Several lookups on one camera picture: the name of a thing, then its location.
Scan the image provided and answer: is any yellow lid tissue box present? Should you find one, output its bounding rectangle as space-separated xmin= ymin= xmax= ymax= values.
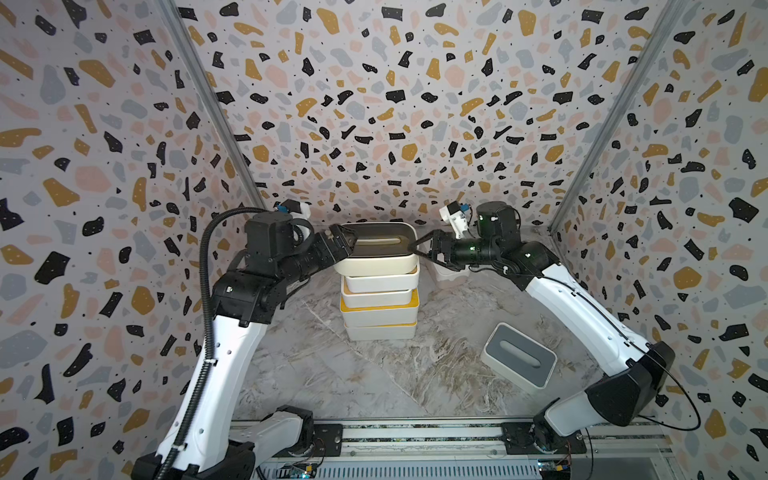
xmin=340 ymin=289 xmax=420 ymax=328
xmin=345 ymin=322 xmax=418 ymax=341

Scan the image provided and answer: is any grey lid tissue box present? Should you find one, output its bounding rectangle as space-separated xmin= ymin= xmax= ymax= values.
xmin=481 ymin=322 xmax=558 ymax=393

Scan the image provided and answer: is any left corner aluminium post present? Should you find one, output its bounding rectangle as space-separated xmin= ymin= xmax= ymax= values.
xmin=155 ymin=0 xmax=267 ymax=209

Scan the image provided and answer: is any corner aluminium post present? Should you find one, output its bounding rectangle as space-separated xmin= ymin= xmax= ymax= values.
xmin=547 ymin=0 xmax=686 ymax=235
xmin=155 ymin=0 xmax=267 ymax=209

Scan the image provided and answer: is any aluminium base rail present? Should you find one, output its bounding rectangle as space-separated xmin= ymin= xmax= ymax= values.
xmin=230 ymin=417 xmax=683 ymax=479

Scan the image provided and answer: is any light bamboo lid tissue box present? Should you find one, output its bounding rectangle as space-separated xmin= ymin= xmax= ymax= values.
xmin=341 ymin=278 xmax=413 ymax=309

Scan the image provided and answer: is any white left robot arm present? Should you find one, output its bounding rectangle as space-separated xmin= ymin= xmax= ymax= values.
xmin=131 ymin=207 xmax=357 ymax=479

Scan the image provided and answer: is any right corner aluminium post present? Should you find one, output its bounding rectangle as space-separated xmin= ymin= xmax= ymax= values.
xmin=547 ymin=0 xmax=686 ymax=235

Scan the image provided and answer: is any white pink tissue box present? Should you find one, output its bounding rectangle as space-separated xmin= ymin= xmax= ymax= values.
xmin=428 ymin=263 xmax=470 ymax=284

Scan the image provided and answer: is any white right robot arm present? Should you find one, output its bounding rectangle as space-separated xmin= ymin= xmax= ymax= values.
xmin=409 ymin=201 xmax=675 ymax=451

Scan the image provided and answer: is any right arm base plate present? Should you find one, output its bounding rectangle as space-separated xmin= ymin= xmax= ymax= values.
xmin=501 ymin=421 xmax=588 ymax=455

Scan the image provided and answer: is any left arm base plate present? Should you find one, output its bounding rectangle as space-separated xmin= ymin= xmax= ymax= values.
xmin=273 ymin=423 xmax=344 ymax=460

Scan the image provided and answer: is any dark brown lid tissue box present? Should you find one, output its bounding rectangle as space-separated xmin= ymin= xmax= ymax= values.
xmin=334 ymin=222 xmax=418 ymax=277

